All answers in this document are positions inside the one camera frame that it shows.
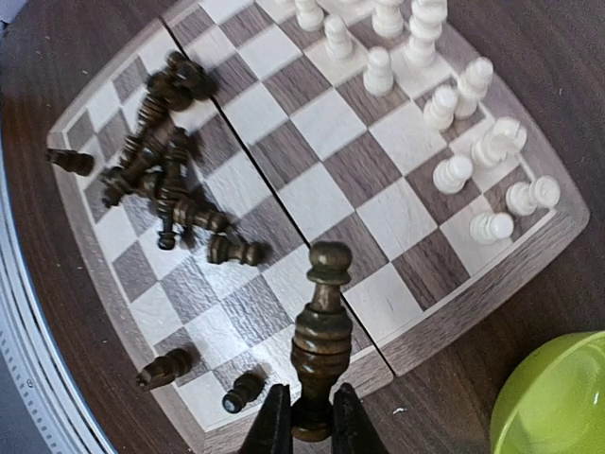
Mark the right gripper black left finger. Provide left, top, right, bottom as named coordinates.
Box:
left=238, top=384, right=293, bottom=454

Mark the dark pawn chess piece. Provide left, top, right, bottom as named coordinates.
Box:
left=222, top=371, right=265, bottom=414

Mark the row of white chess pieces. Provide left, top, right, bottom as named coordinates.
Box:
left=253, top=1, right=561, bottom=261

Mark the dark knight chess piece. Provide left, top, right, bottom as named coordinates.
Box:
left=136, top=348, right=193, bottom=392

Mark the pile of dark chess pieces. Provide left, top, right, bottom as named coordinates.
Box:
left=100, top=51, right=264, bottom=267

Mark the dark rook chess piece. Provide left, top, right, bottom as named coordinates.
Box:
left=44, top=148, right=95, bottom=176

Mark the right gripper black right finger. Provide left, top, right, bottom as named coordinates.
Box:
left=332, top=383, right=383, bottom=454

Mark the wooden chess board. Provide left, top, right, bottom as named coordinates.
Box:
left=47, top=1, right=589, bottom=453

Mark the lime green bowl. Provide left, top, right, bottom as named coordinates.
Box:
left=490, top=331, right=604, bottom=453

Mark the dark bishop chess piece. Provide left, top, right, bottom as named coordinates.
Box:
left=291, top=241, right=353, bottom=443

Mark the aluminium front frame rail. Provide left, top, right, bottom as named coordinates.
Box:
left=1, top=166, right=116, bottom=453

